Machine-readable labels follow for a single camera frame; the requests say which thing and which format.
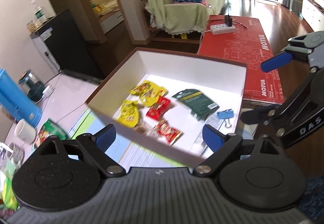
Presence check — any blue binder clip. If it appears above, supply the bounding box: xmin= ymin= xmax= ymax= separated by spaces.
xmin=217 ymin=109 xmax=234 ymax=129

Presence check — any red snack packet gold label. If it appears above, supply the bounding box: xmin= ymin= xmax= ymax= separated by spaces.
xmin=146 ymin=96 xmax=171 ymax=121

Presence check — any yellow snack packet small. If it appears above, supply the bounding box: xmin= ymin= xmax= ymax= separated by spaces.
xmin=117 ymin=100 xmax=140 ymax=129

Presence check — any red motul floor mat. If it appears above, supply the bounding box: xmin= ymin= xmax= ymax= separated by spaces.
xmin=198 ymin=15 xmax=284 ymax=104

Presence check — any dark green sachet card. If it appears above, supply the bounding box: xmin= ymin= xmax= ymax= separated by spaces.
xmin=172 ymin=89 xmax=219 ymax=121

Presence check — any red yellow candy packet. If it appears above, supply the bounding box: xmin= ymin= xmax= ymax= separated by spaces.
xmin=153 ymin=119 xmax=183 ymax=146

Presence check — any green snack bag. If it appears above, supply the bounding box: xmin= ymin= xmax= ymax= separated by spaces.
xmin=34 ymin=119 xmax=67 ymax=148

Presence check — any white power strip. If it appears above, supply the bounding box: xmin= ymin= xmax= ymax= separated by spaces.
xmin=210 ymin=24 xmax=237 ymax=35

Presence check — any yellow snack packet large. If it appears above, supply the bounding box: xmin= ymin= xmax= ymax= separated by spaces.
xmin=129 ymin=80 xmax=167 ymax=107

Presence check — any brown white storage box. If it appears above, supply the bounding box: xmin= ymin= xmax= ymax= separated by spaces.
xmin=86 ymin=48 xmax=247 ymax=167

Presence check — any black charger plug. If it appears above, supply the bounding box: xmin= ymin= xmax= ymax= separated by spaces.
xmin=224 ymin=15 xmax=232 ymax=27

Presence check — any white power adapter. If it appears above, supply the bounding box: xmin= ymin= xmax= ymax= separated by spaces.
xmin=42 ymin=85 xmax=54 ymax=98

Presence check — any white ceramic cup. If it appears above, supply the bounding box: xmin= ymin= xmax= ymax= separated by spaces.
xmin=14 ymin=119 xmax=37 ymax=144

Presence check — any dark green humidifier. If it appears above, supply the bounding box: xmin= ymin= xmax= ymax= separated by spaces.
xmin=18 ymin=70 xmax=46 ymax=103

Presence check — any grey patterned mug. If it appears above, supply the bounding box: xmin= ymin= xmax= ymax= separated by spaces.
xmin=1 ymin=143 xmax=25 ymax=165

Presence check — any blue thermos jug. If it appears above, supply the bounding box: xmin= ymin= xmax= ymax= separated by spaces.
xmin=0 ymin=69 xmax=42 ymax=127

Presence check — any black mini fridge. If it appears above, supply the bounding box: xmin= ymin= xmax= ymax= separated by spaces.
xmin=30 ymin=10 xmax=105 ymax=80

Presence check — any green covered sofa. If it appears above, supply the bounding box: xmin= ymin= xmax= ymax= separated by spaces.
xmin=145 ymin=0 xmax=226 ymax=35

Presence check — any green tissue pack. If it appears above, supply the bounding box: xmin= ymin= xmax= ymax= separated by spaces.
xmin=1 ymin=160 xmax=19 ymax=210

